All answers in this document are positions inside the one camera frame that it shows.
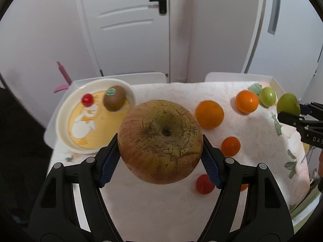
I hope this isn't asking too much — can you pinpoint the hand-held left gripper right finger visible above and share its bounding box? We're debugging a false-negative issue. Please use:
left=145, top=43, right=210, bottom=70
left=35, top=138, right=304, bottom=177
left=199, top=134, right=295, bottom=242

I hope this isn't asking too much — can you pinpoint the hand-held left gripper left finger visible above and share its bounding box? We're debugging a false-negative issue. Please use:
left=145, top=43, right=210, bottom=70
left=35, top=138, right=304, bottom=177
left=30, top=132, right=127, bottom=242

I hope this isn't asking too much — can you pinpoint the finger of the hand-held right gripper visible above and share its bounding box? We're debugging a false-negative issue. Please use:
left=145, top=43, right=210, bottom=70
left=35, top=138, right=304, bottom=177
left=300, top=102, right=323, bottom=118
left=278, top=111, right=323, bottom=148

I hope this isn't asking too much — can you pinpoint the green apple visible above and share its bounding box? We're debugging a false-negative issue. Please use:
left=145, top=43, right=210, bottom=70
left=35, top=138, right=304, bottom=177
left=259, top=87, right=277, bottom=107
left=277, top=93, right=301, bottom=116

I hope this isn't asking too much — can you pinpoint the large orange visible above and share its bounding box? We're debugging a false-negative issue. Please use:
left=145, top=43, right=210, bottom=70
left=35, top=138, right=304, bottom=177
left=195, top=101, right=224, bottom=129

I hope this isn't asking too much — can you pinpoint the large russet red-green apple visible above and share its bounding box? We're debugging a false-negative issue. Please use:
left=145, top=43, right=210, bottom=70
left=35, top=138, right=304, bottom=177
left=117, top=99, right=204, bottom=184

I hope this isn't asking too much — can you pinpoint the cream bowl with yellow print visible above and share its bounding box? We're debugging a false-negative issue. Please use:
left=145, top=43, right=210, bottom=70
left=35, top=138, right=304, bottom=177
left=56, top=79, right=137, bottom=154

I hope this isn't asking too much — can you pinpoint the brown kiwi with green sticker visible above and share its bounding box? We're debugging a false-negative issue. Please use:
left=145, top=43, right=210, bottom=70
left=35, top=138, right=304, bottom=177
left=103, top=85, right=126, bottom=111

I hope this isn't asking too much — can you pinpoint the white floral tablecloth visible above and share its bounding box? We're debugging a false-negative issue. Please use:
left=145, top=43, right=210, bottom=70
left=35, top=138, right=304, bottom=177
left=52, top=81, right=321, bottom=235

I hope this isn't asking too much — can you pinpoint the white door with narrow window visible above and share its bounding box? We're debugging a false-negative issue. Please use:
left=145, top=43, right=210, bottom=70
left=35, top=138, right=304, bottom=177
left=240, top=0, right=323, bottom=100

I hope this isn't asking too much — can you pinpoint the white table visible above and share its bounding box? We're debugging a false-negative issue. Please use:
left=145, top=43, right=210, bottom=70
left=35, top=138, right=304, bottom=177
left=43, top=72, right=287, bottom=154

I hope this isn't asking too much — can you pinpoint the white panelled door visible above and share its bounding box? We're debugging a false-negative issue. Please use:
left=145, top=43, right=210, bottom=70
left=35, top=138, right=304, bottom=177
left=73, top=0, right=193, bottom=84

